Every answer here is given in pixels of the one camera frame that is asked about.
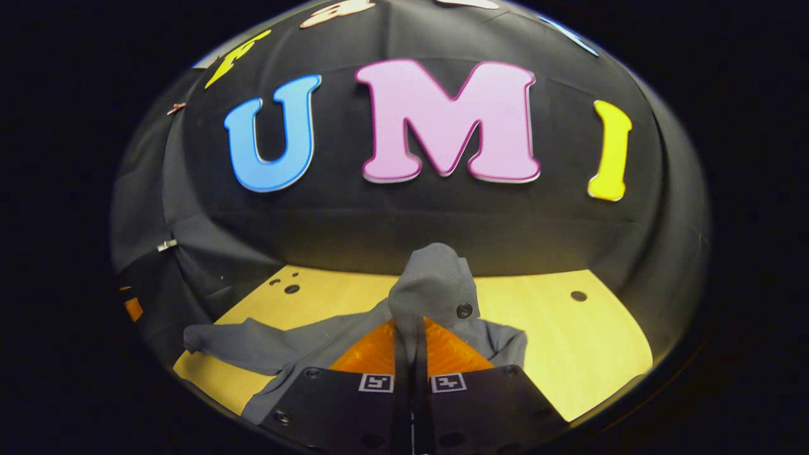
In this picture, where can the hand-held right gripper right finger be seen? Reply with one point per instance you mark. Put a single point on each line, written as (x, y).
(480, 411)

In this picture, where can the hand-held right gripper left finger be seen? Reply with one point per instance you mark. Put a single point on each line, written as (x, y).
(341, 411)

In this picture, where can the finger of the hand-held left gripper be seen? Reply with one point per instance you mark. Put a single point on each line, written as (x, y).
(133, 309)

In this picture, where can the grey button shirt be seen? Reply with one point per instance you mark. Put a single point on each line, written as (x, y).
(436, 278)

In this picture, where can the small silver cloth clip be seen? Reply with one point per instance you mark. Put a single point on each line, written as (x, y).
(167, 245)

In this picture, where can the black backdrop cloth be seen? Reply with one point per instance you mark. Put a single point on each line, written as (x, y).
(442, 221)

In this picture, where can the small copper cloth clip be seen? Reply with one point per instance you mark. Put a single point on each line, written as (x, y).
(176, 108)

